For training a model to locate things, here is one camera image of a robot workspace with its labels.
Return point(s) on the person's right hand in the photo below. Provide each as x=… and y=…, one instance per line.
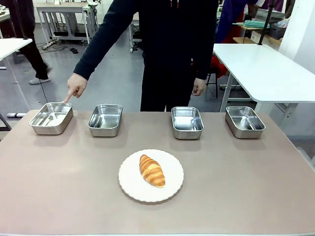
x=77, y=84

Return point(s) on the person's left hand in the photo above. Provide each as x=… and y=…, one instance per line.
x=198, y=87

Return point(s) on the person's left forearm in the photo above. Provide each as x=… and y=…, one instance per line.
x=205, y=61

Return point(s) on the person's right forearm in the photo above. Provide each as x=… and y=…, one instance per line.
x=91, y=56

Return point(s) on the steel rectangular container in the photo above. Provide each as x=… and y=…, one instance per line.
x=244, y=123
x=51, y=119
x=187, y=123
x=105, y=120

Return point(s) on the golden croissant bread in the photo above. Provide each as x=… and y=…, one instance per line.
x=151, y=170

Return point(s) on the black stool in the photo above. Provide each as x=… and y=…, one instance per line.
x=212, y=78

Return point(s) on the red cloth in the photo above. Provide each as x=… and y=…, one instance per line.
x=219, y=66

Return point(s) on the person in black clothes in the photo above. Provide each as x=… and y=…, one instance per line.
x=172, y=49

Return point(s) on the white power strip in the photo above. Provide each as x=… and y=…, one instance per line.
x=48, y=45

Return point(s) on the bystander in dark trousers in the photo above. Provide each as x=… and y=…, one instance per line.
x=32, y=49

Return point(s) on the large white side table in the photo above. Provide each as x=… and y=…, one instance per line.
x=265, y=71

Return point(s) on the small white side table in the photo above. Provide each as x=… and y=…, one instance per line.
x=12, y=46

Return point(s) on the wooden shelf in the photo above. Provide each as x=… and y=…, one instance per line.
x=256, y=37

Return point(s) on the bystander in blue coat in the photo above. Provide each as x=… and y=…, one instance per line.
x=233, y=17

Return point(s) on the teal brush-like item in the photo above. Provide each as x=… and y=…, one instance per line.
x=256, y=24

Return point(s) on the black pole stand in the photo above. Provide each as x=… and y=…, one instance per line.
x=265, y=22

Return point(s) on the black storage box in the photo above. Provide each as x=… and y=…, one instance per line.
x=277, y=32

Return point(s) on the clear plastic bag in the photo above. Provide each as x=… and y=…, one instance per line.
x=282, y=23

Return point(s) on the white scalloped plate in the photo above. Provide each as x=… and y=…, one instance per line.
x=137, y=189

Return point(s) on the white workbench frame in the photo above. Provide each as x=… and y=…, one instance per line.
x=69, y=19

